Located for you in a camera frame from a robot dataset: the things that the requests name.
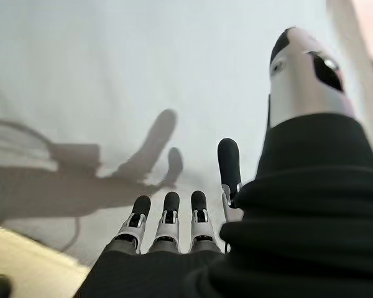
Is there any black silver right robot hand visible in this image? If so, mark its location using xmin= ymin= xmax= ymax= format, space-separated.
xmin=76 ymin=27 xmax=373 ymax=298

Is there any white duvet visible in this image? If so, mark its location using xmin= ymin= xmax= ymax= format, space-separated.
xmin=0 ymin=0 xmax=361 ymax=268

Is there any beige bedspread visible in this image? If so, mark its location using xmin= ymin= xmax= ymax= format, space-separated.
xmin=326 ymin=0 xmax=373 ymax=81

